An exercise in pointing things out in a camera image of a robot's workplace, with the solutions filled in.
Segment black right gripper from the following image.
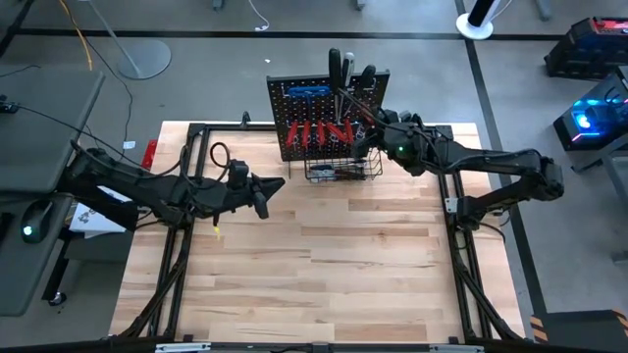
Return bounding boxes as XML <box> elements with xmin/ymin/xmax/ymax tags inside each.
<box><xmin>352</xmin><ymin>122</ymin><xmax>433</xmax><ymax>177</ymax></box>

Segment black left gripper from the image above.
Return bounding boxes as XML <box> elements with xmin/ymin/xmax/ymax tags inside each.
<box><xmin>195</xmin><ymin>175</ymin><xmax>287</xmax><ymax>221</ymax></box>

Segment black-handled groove joint pliers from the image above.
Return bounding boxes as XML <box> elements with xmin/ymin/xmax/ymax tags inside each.
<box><xmin>311</xmin><ymin>164</ymin><xmax>369</xmax><ymax>181</ymax></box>

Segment black ribbed-handle screwdriver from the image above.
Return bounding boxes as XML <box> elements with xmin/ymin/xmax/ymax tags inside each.
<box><xmin>360</xmin><ymin>64</ymin><xmax>378</xmax><ymax>92</ymax></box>

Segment grey and black screwdriver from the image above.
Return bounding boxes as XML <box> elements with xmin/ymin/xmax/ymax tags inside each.
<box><xmin>341</xmin><ymin>51</ymin><xmax>355</xmax><ymax>92</ymax></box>

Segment blue T-handle hex key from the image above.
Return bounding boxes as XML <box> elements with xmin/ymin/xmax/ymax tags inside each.
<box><xmin>288</xmin><ymin>85</ymin><xmax>332</xmax><ymax>131</ymax></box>

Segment black perforated pegboard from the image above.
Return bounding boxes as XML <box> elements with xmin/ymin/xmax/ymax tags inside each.
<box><xmin>266</xmin><ymin>71</ymin><xmax>393</xmax><ymax>167</ymax></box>

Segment small red block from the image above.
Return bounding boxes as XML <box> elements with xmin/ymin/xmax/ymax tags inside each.
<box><xmin>141</xmin><ymin>139</ymin><xmax>158</xmax><ymax>170</ymax></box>

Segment white printed paper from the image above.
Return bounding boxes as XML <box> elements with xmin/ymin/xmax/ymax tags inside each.
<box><xmin>68</xmin><ymin>185</ymin><xmax>136</xmax><ymax>240</ymax></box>

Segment silver metal bar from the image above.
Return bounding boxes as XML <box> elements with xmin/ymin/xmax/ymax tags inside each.
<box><xmin>429</xmin><ymin>343</ymin><xmax>485</xmax><ymax>353</ymax></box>
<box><xmin>155</xmin><ymin>342</ymin><xmax>212</xmax><ymax>353</ymax></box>

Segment grey round-base stand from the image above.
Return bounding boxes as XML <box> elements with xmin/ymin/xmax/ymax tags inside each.
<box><xmin>87</xmin><ymin>0</ymin><xmax>173</xmax><ymax>81</ymax></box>

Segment computer case RGB lights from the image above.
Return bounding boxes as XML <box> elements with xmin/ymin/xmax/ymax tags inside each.
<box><xmin>552</xmin><ymin>92</ymin><xmax>628</xmax><ymax>153</ymax></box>

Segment dark grey desk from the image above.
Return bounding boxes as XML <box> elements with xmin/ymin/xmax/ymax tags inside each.
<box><xmin>0</xmin><ymin>68</ymin><xmax>106</xmax><ymax>318</ymax></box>

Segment black computer mouse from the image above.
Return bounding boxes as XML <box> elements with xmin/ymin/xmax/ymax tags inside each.
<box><xmin>20</xmin><ymin>199</ymin><xmax>54</xmax><ymax>245</ymax></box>

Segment black desk leg caster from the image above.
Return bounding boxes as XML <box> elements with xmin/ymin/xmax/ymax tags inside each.
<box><xmin>41</xmin><ymin>229</ymin><xmax>70</xmax><ymax>308</ymax></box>

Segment black equipment cases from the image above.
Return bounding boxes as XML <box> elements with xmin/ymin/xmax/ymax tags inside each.
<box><xmin>543</xmin><ymin>16</ymin><xmax>628</xmax><ymax>82</ymax></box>

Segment black box hazard stripes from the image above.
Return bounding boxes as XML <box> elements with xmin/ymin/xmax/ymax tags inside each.
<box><xmin>529</xmin><ymin>308</ymin><xmax>628</xmax><ymax>353</ymax></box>

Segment chrome wire ring holder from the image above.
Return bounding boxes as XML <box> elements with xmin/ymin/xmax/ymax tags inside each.
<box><xmin>287</xmin><ymin>119</ymin><xmax>369</xmax><ymax>151</ymax></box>

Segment black wire basket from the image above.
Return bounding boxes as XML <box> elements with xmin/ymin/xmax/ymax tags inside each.
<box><xmin>304</xmin><ymin>146</ymin><xmax>386</xmax><ymax>183</ymax></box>

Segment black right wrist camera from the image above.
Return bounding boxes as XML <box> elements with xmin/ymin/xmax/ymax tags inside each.
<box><xmin>382</xmin><ymin>108</ymin><xmax>413</xmax><ymax>126</ymax></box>

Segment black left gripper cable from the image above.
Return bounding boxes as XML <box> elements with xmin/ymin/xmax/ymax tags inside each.
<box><xmin>209</xmin><ymin>141</ymin><xmax>232</xmax><ymax>171</ymax></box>

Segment black metal table frame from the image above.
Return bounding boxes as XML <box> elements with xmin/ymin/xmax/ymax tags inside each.
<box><xmin>110</xmin><ymin>111</ymin><xmax>529</xmax><ymax>347</ymax></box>

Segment round white base post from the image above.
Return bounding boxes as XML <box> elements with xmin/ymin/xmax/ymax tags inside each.
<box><xmin>454</xmin><ymin>0</ymin><xmax>502</xmax><ymax>41</ymax></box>

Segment white cable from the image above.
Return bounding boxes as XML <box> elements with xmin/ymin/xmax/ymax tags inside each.
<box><xmin>246</xmin><ymin>0</ymin><xmax>272</xmax><ymax>32</ymax></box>

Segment thin black desk cable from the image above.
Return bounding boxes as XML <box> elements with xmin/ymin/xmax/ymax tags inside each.
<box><xmin>0</xmin><ymin>95</ymin><xmax>136</xmax><ymax>163</ymax></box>

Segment yellow cable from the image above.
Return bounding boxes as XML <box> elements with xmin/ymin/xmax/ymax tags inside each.
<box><xmin>58</xmin><ymin>0</ymin><xmax>94</xmax><ymax>176</ymax></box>

